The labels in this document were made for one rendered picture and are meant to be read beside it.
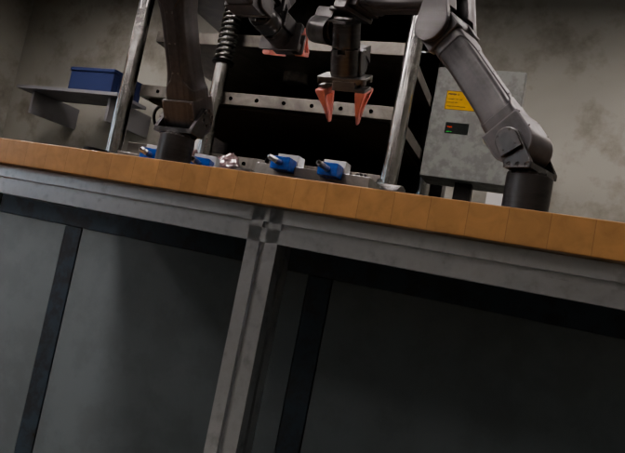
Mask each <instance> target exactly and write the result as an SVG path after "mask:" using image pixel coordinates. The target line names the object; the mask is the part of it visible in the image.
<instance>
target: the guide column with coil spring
mask: <svg viewBox="0 0 625 453"><path fill-rule="evenodd" d="M225 21H233V22H236V23H239V20H235V19H225ZM225 26H229V27H233V28H236V29H237V27H238V26H236V25H234V24H230V23H226V24H224V25H223V27H225ZM222 31H223V32H230V33H235V34H236V31H235V30H231V29H223V30H222ZM221 37H230V38H232V39H234V40H235V36H233V35H230V34H222V35H221ZM220 42H223V43H230V44H233V45H234V41H232V40H227V39H221V40H220ZM219 47H226V48H229V49H233V47H232V46H228V45H219ZM218 53H226V54H230V55H232V52H231V51H228V50H219V51H218ZM229 67H230V65H229V64H228V63H226V62H223V61H216V64H215V69H214V73H213V77H212V82H211V86H210V90H209V95H208V96H212V103H213V114H214V120H213V125H212V128H211V129H210V131H209V132H208V133H207V134H206V135H205V136H204V139H203V140H199V143H198V147H197V151H198V152H199V153H200V154H205V155H211V151H212V146H213V141H214V138H215V133H216V128H217V123H218V120H219V111H220V107H221V103H222V98H223V93H224V89H225V85H226V80H227V75H228V71H229Z"/></svg>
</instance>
